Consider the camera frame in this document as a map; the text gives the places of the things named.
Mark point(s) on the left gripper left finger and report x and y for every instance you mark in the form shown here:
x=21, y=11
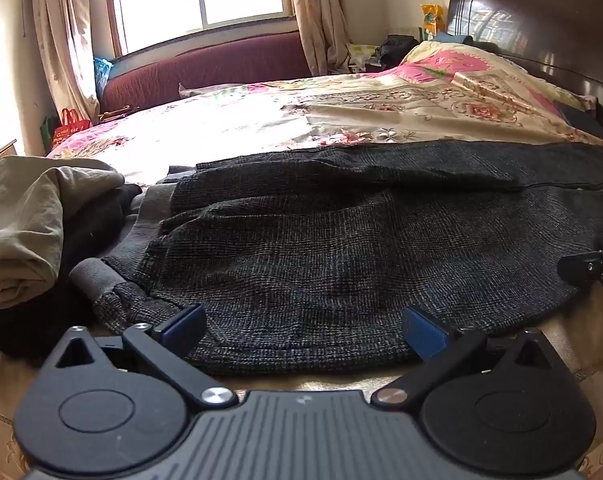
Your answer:
x=163, y=349

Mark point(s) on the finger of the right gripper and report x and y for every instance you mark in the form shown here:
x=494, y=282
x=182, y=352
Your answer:
x=582, y=270

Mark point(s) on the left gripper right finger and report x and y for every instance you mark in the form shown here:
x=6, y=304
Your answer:
x=445, y=353

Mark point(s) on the dark grey plaid pants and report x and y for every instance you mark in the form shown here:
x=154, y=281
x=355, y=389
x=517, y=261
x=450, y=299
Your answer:
x=305, y=260

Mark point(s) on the folded black garment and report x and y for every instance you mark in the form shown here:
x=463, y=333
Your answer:
x=31, y=329

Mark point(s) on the black tablet case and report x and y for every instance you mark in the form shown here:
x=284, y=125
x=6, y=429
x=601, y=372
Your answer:
x=578, y=119

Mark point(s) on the folded olive green garment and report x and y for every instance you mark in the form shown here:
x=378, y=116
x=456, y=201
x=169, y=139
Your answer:
x=37, y=194

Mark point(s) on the floral bed quilt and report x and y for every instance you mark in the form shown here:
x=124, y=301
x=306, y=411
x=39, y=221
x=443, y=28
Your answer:
x=439, y=92

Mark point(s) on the red shopping bag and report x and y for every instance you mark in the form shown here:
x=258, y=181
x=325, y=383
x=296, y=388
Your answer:
x=70, y=123

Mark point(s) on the dark wooden headboard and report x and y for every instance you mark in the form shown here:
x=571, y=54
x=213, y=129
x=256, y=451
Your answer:
x=560, y=41

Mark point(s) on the green bag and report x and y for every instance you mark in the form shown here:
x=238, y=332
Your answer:
x=47, y=130

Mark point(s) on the blue plastic bag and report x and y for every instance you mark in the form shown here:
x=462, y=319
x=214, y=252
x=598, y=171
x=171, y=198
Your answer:
x=102, y=69

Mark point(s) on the black bag on nightstand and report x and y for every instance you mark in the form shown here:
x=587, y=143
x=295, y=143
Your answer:
x=390, y=53

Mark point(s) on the yellow snack bag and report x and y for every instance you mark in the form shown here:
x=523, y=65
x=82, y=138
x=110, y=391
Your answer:
x=433, y=20

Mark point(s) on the maroon window bench cushion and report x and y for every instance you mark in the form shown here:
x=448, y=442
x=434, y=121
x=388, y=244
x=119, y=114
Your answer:
x=245, y=61

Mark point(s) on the window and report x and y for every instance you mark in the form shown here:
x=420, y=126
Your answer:
x=201, y=0

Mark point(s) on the left beige curtain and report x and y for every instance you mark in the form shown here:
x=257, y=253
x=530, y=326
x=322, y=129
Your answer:
x=63, y=33

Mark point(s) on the beige curtain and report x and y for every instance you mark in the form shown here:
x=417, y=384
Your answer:
x=324, y=34
x=63, y=33

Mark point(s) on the right beige curtain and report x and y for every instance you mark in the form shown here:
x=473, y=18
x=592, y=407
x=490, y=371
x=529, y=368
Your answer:
x=324, y=34

